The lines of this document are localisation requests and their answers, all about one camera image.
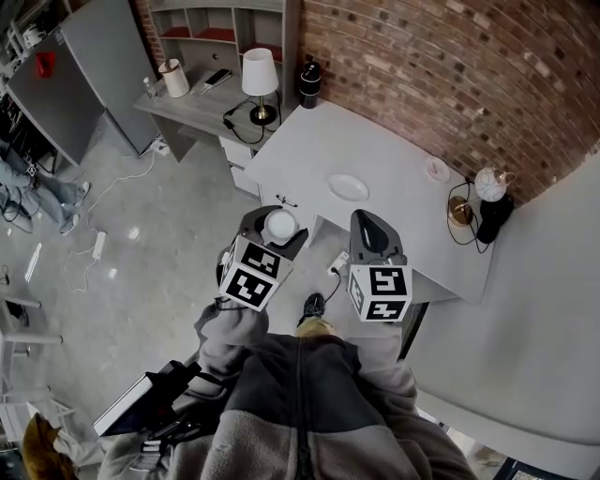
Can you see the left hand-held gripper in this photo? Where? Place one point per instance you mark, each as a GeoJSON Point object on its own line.
{"type": "Point", "coordinates": [255, 276]}

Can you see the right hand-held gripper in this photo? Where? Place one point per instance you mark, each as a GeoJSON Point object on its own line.
{"type": "Point", "coordinates": [379, 293]}

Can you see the white cup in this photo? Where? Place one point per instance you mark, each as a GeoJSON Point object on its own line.
{"type": "Point", "coordinates": [281, 225]}

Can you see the white dish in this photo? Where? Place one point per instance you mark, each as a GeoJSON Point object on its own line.
{"type": "Point", "coordinates": [348, 187]}

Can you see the person's right forearm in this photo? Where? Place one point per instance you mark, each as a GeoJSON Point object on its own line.
{"type": "Point", "coordinates": [386, 356]}

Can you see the person's left forearm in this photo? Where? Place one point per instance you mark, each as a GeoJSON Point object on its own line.
{"type": "Point", "coordinates": [234, 328]}

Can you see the white floor socket with plug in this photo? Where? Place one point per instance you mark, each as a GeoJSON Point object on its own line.
{"type": "Point", "coordinates": [338, 265]}

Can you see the white drawer cabinet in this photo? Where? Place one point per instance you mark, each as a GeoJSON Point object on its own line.
{"type": "Point", "coordinates": [239, 169]}

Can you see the person's black shoe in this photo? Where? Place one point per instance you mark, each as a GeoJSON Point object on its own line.
{"type": "Point", "coordinates": [313, 307]}

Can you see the small pink saucer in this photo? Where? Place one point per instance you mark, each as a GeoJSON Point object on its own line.
{"type": "Point", "coordinates": [437, 169]}

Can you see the person's tan trouser leg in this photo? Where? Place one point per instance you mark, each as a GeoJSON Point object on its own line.
{"type": "Point", "coordinates": [316, 328]}

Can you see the black vase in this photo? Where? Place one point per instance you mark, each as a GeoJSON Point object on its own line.
{"type": "Point", "coordinates": [492, 218]}

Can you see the globe lamp with brass base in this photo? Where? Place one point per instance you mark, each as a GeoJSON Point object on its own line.
{"type": "Point", "coordinates": [487, 183]}

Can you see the grey wooden desk with shelves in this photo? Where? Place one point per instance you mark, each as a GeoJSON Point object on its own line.
{"type": "Point", "coordinates": [211, 108]}

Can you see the white power strip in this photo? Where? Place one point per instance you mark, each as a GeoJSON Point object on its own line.
{"type": "Point", "coordinates": [99, 245]}
{"type": "Point", "coordinates": [161, 146]}

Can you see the black cylinder speaker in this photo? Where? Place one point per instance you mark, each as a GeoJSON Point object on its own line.
{"type": "Point", "coordinates": [310, 84]}

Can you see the white shade table lamp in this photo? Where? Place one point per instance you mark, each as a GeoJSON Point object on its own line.
{"type": "Point", "coordinates": [259, 75]}

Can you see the white phone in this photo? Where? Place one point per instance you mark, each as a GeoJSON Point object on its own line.
{"type": "Point", "coordinates": [218, 78]}

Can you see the person's grey fleece jacket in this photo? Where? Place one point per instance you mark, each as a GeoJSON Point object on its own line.
{"type": "Point", "coordinates": [304, 412]}

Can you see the white bucket with brown rim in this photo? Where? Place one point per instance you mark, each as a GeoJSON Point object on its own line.
{"type": "Point", "coordinates": [174, 79]}

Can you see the black chest-mounted device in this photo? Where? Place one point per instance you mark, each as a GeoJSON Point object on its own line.
{"type": "Point", "coordinates": [180, 394]}

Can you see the small clear bottle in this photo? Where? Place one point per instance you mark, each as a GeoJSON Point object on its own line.
{"type": "Point", "coordinates": [149, 88]}

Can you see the grey flat board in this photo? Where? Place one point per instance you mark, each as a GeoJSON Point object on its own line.
{"type": "Point", "coordinates": [122, 408]}

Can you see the white paper strip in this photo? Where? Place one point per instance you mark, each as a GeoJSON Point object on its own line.
{"type": "Point", "coordinates": [34, 262]}

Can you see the grey refrigerator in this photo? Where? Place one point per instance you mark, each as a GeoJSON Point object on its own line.
{"type": "Point", "coordinates": [79, 84]}

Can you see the red sticker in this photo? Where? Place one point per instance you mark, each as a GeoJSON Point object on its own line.
{"type": "Point", "coordinates": [45, 63]}

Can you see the white metal rack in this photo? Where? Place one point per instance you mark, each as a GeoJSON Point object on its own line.
{"type": "Point", "coordinates": [23, 375]}

